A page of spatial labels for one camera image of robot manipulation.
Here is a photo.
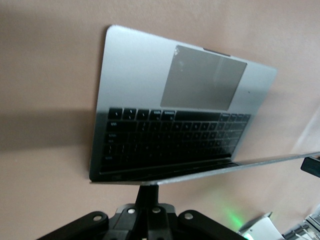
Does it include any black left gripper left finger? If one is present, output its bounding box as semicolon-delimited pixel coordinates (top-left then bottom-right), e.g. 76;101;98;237
37;185;150;240

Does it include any silver laptop with black keyboard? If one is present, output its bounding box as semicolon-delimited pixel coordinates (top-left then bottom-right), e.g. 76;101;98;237
88;24;320;187

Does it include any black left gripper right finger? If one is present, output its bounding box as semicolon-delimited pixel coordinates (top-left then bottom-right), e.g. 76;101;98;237
147;185;245;240

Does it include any brown table cover mat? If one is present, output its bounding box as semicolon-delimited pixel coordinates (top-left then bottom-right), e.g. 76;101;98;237
0;0;320;240

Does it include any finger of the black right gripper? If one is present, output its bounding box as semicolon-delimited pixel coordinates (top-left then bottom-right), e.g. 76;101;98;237
300;154;320;179

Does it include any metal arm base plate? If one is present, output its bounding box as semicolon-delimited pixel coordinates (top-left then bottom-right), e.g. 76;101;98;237
237;211;274;237

